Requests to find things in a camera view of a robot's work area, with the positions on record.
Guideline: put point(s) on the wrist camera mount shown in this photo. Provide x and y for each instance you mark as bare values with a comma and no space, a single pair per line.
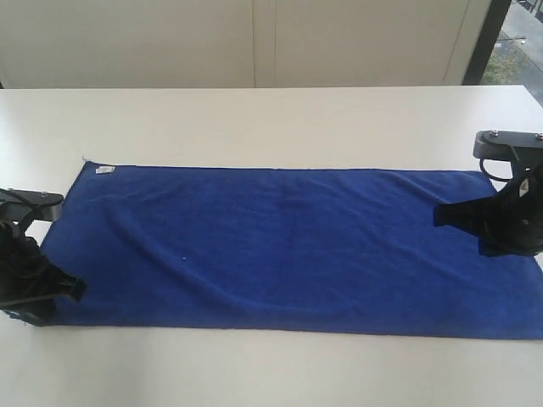
508,146
18,204

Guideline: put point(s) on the dark window frame post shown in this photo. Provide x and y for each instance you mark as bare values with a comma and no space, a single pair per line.
484,46

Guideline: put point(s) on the blue microfiber towel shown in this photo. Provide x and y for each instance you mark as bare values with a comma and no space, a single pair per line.
348,251

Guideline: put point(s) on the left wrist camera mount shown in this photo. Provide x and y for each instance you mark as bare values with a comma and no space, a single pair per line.
18,204

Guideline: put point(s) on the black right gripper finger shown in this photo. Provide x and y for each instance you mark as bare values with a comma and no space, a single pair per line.
476,217

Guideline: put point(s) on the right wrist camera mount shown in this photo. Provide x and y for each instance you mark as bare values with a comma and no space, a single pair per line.
508,146

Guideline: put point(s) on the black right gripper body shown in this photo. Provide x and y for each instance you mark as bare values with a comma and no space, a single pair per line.
513,217

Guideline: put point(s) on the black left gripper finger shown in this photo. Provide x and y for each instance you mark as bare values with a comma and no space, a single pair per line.
59,283

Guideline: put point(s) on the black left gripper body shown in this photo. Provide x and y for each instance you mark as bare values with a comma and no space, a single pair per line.
23,288

